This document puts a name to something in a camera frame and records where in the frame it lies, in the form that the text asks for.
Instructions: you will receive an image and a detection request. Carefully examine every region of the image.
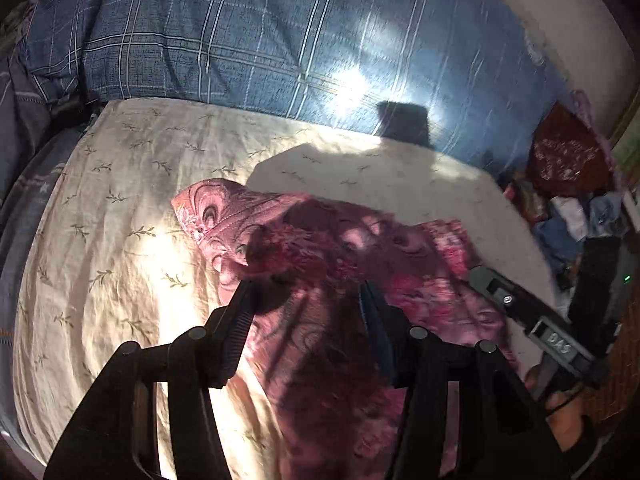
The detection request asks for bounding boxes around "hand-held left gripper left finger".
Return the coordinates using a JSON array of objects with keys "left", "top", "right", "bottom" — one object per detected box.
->
[{"left": 44, "top": 277, "right": 261, "bottom": 480}]

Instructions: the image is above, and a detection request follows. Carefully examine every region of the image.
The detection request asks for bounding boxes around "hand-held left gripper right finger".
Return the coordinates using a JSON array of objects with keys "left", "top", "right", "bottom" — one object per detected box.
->
[{"left": 359, "top": 280, "right": 571, "bottom": 480}]

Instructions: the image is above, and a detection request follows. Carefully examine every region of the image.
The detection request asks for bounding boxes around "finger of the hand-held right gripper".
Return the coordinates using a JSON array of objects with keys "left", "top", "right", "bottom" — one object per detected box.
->
[{"left": 467, "top": 265, "right": 528, "bottom": 321}]

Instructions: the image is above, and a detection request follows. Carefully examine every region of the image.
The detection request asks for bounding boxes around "pink floral garment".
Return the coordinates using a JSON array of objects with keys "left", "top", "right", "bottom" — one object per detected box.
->
[{"left": 171, "top": 178, "right": 521, "bottom": 480}]

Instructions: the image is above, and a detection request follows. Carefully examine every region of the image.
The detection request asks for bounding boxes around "person's right forearm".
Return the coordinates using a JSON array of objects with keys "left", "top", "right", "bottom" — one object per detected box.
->
[{"left": 550, "top": 417, "right": 621, "bottom": 480}]

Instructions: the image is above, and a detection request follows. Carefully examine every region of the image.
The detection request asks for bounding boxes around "pile of assorted clothes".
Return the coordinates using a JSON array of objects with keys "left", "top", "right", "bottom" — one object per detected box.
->
[{"left": 502, "top": 175, "right": 631, "bottom": 283}]

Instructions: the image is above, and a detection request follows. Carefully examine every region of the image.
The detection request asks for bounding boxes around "person's right hand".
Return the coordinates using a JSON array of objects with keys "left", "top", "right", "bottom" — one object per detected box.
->
[{"left": 522, "top": 365, "right": 596, "bottom": 456}]

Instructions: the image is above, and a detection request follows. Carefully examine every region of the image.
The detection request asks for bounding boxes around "black device with green light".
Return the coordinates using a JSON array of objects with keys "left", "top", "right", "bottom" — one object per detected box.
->
[{"left": 567, "top": 235, "right": 636, "bottom": 356}]

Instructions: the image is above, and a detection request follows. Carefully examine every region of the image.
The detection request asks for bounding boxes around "dark red embroidered cloth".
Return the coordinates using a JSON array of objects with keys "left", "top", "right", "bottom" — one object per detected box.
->
[{"left": 530, "top": 105, "right": 613, "bottom": 198}]

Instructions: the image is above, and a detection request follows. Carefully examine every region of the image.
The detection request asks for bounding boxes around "cream leaf print sheet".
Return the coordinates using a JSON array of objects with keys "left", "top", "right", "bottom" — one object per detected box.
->
[{"left": 12, "top": 97, "right": 561, "bottom": 480}]

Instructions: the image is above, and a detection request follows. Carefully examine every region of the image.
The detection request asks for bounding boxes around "purple cloth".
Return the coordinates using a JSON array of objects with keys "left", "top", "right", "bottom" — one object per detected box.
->
[{"left": 570, "top": 89, "right": 617, "bottom": 161}]

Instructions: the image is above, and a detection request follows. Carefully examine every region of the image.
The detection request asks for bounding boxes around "grey star print bedding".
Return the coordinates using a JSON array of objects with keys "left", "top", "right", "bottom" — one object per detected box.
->
[{"left": 0, "top": 50, "right": 96, "bottom": 441}]

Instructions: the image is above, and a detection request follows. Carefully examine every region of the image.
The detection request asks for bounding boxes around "blue plaid quilt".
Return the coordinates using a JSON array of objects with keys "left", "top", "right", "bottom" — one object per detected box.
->
[{"left": 17, "top": 0, "right": 576, "bottom": 176}]

